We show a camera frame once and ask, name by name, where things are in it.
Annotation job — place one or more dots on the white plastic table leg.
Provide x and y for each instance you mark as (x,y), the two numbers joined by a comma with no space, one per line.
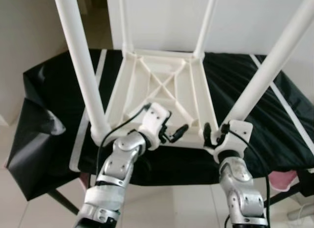
(81,66)
(270,61)
(125,21)
(206,21)

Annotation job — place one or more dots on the pink cloth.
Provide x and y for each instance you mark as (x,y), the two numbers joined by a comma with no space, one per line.
(83,180)
(284,180)

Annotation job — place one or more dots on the black metal stand leg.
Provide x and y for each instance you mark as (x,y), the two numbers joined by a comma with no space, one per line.
(61,201)
(294,193)

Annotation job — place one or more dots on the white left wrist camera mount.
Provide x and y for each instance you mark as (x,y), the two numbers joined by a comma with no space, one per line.
(154,122)

